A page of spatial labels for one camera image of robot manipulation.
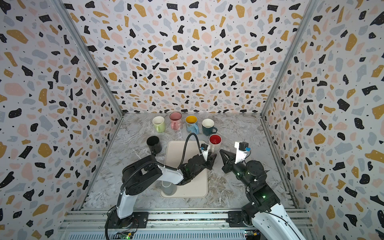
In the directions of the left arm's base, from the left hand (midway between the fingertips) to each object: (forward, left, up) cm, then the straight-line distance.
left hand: (216, 152), depth 87 cm
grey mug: (-18, +26, -3) cm, 32 cm away
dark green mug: (+20, +4, -2) cm, 21 cm away
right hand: (-9, +1, +18) cm, 20 cm away
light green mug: (+26, +38, -3) cm, 46 cm away
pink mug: (+27, +26, -1) cm, 37 cm away
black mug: (+12, +40, -8) cm, 43 cm away
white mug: (+14, -1, -9) cm, 17 cm away
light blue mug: (+23, +15, -2) cm, 27 cm away
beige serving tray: (-16, +11, -10) cm, 22 cm away
